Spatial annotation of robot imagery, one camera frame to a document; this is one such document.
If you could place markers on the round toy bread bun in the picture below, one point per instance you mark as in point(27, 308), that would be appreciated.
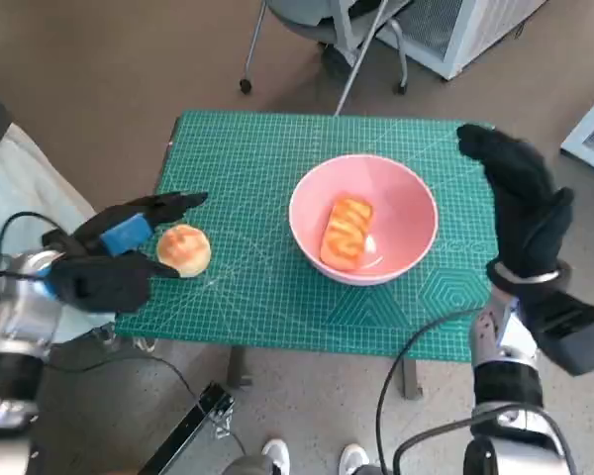
point(183, 250)

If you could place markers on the grey office chair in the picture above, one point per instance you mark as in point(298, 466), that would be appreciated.
point(307, 15)

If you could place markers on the green cutting mat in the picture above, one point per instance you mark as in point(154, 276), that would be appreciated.
point(277, 316)

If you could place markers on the person's right foot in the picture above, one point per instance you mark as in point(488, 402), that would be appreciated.
point(354, 460)

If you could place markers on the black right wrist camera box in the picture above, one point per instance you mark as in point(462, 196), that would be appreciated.
point(569, 336)

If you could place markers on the pink bowl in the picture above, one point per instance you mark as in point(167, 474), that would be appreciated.
point(401, 208)

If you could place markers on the white metal rod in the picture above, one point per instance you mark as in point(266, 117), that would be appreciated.
point(361, 62)

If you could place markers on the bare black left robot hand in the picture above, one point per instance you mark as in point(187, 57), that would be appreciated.
point(126, 235)

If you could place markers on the black metal floor bar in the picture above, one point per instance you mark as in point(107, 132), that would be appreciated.
point(188, 435)

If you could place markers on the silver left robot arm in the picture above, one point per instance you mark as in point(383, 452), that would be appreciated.
point(15, 316)

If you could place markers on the white cabinet with mesh panel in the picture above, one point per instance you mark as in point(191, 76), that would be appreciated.
point(470, 29)

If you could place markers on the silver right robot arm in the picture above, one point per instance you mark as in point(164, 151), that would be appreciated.
point(507, 386)

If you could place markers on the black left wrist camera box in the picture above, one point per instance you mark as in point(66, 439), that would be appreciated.
point(99, 287)

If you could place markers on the long striped toy bread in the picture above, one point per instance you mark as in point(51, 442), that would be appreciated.
point(346, 232)

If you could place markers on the person's foot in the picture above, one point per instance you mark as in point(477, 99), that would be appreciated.
point(275, 457)
point(354, 460)

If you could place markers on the person's left foot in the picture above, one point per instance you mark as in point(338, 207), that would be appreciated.
point(275, 457)

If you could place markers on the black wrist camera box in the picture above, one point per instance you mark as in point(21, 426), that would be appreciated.
point(99, 287)
point(569, 336)

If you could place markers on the black table leg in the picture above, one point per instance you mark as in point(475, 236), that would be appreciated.
point(410, 378)
point(238, 368)

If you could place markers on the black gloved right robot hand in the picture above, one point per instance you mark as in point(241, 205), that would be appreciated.
point(524, 208)

